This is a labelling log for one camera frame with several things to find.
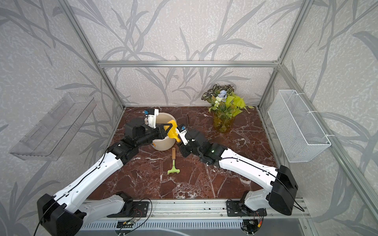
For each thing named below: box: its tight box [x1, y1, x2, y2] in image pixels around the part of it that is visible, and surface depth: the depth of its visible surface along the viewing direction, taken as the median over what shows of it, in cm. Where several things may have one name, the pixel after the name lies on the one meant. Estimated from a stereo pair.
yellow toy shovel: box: [165, 119, 181, 143], surface depth 75 cm
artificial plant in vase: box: [201, 84, 255, 133], surface depth 96 cm
